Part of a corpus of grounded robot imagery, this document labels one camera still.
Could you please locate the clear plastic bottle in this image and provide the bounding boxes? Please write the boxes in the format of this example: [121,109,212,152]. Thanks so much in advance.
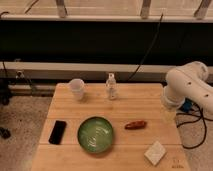
[106,73,117,100]

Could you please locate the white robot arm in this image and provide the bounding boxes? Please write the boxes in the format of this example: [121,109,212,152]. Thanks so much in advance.
[161,61,213,114]

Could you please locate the translucent plastic cup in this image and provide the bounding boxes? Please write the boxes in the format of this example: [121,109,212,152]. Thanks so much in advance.
[68,78,84,100]

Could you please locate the green bowl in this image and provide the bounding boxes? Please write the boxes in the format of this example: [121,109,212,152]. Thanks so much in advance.
[77,117,114,154]

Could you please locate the red-brown chili pepper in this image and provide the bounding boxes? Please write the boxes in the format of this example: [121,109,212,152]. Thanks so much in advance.
[125,121,147,130]

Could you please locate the black smartphone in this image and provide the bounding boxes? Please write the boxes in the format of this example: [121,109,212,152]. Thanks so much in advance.
[49,120,66,145]

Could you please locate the white sponge block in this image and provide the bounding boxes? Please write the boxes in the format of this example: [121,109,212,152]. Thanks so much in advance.
[144,141,166,166]

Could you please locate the blue plug box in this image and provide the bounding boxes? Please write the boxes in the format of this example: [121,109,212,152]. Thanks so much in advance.
[180,99,193,113]

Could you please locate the black object on floor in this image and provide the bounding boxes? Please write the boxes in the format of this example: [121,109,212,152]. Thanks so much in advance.
[0,127,11,139]

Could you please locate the black hanging cable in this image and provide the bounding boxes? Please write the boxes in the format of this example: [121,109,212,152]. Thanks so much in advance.
[125,12,165,83]

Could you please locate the black floor cables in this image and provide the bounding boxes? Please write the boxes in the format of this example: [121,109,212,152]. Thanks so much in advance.
[175,103,213,150]

